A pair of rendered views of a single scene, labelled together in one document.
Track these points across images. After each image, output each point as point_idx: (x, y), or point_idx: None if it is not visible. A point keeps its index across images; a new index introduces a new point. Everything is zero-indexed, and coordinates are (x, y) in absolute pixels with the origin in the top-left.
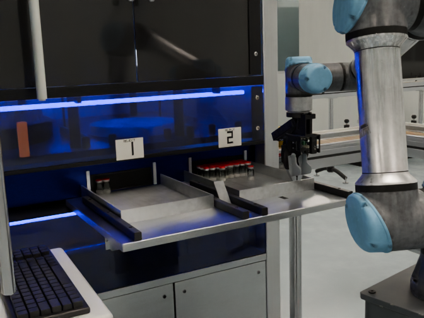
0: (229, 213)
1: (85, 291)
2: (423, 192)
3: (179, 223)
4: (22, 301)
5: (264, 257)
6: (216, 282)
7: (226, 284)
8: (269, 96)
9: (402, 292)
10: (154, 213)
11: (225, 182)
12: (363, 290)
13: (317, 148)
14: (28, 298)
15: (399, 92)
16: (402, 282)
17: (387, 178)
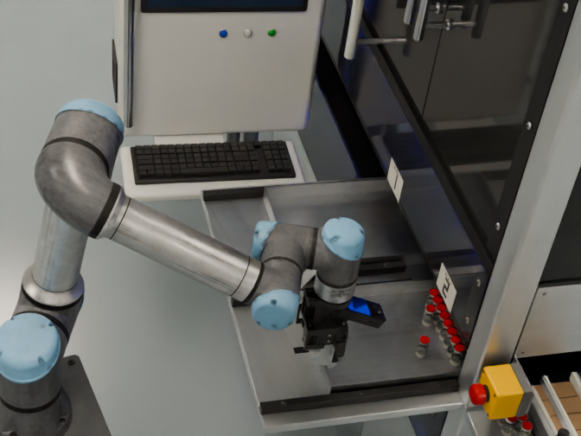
0: None
1: (178, 188)
2: (29, 310)
3: (244, 236)
4: (160, 148)
5: None
6: None
7: (399, 430)
8: (488, 301)
9: None
10: (271, 219)
11: (413, 323)
12: (79, 359)
13: (309, 344)
14: (162, 150)
15: (43, 221)
16: (74, 395)
17: (33, 265)
